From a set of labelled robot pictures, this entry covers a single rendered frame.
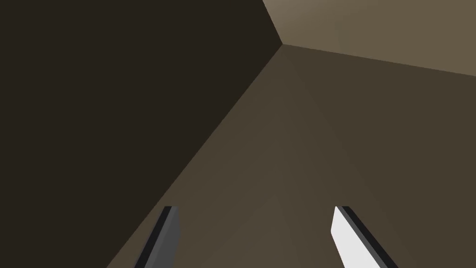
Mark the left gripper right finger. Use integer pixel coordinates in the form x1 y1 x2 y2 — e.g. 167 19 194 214
331 205 400 268

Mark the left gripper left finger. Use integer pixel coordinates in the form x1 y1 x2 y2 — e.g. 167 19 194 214
133 205 181 268

